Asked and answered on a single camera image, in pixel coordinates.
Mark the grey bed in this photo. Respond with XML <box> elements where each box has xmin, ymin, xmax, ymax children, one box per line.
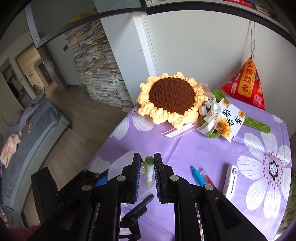
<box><xmin>1</xmin><ymin>93</ymin><xmax>70</xmax><ymax>228</ymax></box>

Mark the red triangular lucky pouch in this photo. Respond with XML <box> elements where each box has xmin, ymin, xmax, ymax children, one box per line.
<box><xmin>220</xmin><ymin>57</ymin><xmax>265</xmax><ymax>110</ymax></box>

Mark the glass cabinet door left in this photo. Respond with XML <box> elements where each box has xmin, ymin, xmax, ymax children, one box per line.
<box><xmin>25</xmin><ymin>0</ymin><xmax>147</xmax><ymax>49</ymax></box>

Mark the white correction tape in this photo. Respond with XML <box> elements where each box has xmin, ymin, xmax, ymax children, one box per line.
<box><xmin>222</xmin><ymin>165</ymin><xmax>238</xmax><ymax>201</ymax></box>

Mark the white bookshelf cabinet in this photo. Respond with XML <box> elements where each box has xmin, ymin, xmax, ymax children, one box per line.
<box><xmin>101</xmin><ymin>1</ymin><xmax>295</xmax><ymax>108</ymax></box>

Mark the red pen clear cap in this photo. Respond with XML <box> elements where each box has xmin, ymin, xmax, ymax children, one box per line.
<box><xmin>200</xmin><ymin>170</ymin><xmax>215</xmax><ymax>186</ymax></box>

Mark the green white pen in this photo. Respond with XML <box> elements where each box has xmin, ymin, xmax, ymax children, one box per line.
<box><xmin>141</xmin><ymin>156</ymin><xmax>154</xmax><ymax>188</ymax></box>

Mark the stacked books pile on floor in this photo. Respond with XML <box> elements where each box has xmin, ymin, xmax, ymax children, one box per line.
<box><xmin>66</xmin><ymin>20</ymin><xmax>133</xmax><ymax>112</ymax></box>

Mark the green crochet stem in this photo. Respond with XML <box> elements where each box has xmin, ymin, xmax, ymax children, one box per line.
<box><xmin>213</xmin><ymin>89</ymin><xmax>270</xmax><ymax>133</ymax></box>

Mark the potted green plant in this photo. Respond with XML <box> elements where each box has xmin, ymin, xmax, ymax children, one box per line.
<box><xmin>279</xmin><ymin>174</ymin><xmax>296</xmax><ymax>231</ymax></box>

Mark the blue pen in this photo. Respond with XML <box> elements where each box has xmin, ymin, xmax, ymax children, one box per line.
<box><xmin>190</xmin><ymin>166</ymin><xmax>207</xmax><ymax>187</ymax></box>

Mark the crochet sunflower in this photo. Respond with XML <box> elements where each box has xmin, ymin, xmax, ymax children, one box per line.
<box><xmin>137</xmin><ymin>72</ymin><xmax>209</xmax><ymax>129</ymax></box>

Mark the purple floral tablecloth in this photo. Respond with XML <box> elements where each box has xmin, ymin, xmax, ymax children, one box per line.
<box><xmin>87</xmin><ymin>99</ymin><xmax>292</xmax><ymax>240</ymax></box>

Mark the sunflower greeting card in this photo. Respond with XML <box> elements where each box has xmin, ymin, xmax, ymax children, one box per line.
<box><xmin>215</xmin><ymin>99</ymin><xmax>244</xmax><ymax>143</ymax></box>

